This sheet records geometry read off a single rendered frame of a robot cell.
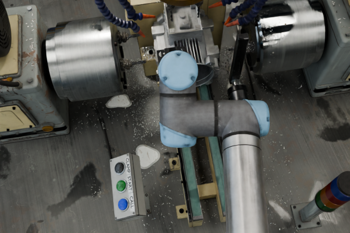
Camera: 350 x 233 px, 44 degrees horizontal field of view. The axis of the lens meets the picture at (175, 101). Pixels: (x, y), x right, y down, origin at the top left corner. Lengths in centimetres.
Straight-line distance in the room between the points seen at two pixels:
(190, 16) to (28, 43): 48
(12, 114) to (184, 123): 67
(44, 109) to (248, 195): 79
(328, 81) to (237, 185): 81
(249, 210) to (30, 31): 84
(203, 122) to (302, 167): 71
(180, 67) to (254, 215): 30
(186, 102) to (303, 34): 57
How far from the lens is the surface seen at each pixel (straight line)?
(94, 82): 128
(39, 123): 147
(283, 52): 132
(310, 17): 133
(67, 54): 127
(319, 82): 153
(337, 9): 137
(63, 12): 182
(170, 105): 85
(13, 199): 154
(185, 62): 82
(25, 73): 127
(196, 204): 131
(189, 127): 85
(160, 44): 135
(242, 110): 86
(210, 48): 132
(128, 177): 117
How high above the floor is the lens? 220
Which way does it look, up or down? 65 degrees down
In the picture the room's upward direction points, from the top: 4 degrees counter-clockwise
